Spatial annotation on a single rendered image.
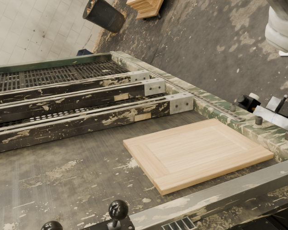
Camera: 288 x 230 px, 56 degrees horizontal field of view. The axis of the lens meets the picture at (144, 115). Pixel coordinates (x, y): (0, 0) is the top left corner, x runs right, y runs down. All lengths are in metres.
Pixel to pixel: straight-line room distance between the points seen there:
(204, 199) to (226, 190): 0.07
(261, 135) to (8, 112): 1.05
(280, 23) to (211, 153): 0.48
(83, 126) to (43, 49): 4.95
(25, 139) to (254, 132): 0.83
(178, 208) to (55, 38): 5.56
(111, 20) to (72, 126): 4.24
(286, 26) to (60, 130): 0.87
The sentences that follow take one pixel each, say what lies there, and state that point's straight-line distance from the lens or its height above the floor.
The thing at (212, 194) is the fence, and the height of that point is 1.16.
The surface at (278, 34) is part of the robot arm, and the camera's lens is 1.07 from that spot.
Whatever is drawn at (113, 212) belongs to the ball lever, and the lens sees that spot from 0.52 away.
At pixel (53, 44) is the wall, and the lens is 6.03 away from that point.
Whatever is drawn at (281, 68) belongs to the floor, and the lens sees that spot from 2.28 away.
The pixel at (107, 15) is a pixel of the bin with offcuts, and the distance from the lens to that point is 5.19.
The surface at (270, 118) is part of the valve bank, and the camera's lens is 1.21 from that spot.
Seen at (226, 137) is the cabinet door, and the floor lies 0.94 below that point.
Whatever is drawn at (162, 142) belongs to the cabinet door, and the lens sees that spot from 0.98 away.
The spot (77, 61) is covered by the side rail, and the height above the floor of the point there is 1.13.
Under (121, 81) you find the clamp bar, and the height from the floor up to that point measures 1.05.
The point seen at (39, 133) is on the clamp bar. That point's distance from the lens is 1.09.
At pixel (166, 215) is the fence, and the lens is 0.66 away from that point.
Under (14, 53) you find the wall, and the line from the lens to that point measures 5.94.
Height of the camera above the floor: 1.72
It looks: 31 degrees down
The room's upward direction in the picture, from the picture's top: 65 degrees counter-clockwise
